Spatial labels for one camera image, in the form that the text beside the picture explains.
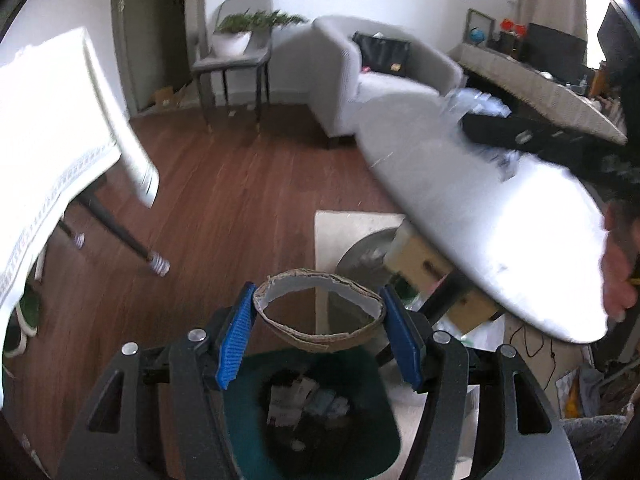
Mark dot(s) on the dark green trash bin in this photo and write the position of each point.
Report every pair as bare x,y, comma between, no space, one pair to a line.
370,400

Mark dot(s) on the small blue globe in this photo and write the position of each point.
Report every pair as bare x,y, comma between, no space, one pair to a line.
477,35

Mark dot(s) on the desk with beige cloth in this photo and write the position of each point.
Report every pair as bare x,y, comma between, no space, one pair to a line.
540,92

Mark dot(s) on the grey table pedestal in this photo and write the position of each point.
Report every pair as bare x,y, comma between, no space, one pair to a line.
360,255

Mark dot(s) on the black handbag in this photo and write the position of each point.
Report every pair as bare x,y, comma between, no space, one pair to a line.
382,55

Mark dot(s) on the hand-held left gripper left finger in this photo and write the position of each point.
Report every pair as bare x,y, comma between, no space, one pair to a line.
234,340

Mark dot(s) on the picture frame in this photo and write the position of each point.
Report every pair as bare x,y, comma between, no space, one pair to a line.
481,17

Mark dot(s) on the potted plant in white pot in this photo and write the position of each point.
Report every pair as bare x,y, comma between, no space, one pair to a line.
231,42

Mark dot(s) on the white patterned tablecloth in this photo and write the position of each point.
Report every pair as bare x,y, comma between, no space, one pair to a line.
40,135

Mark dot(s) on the tan cardboard box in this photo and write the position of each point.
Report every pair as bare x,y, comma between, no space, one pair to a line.
415,255

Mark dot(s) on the grey-green door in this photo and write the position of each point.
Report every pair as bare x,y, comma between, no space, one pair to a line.
150,35

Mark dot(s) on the green white sneaker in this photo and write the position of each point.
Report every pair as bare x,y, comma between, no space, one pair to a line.
29,310
12,345

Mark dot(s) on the dark wooden table leg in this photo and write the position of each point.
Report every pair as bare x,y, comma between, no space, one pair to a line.
70,232
122,232

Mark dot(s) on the black monitor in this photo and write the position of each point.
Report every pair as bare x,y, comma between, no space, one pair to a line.
557,45

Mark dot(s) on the red desk ornament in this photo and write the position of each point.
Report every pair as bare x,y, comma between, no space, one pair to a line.
512,26

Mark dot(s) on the grey dining chair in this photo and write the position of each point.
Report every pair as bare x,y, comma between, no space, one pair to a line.
230,62

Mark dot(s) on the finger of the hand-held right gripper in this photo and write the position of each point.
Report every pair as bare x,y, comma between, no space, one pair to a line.
500,132

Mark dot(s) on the grey armchair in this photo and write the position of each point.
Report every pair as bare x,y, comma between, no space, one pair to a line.
390,95

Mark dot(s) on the flattened cardboard boxes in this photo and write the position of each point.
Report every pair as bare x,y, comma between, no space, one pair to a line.
165,97

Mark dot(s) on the foil ball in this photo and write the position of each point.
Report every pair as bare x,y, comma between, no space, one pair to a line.
475,102

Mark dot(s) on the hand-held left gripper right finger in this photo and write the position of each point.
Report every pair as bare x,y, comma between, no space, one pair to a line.
402,340

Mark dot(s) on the person's right hand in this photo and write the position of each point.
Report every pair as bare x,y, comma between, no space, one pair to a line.
622,265

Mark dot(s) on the grey fuzzy cloth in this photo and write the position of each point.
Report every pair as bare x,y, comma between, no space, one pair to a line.
595,442

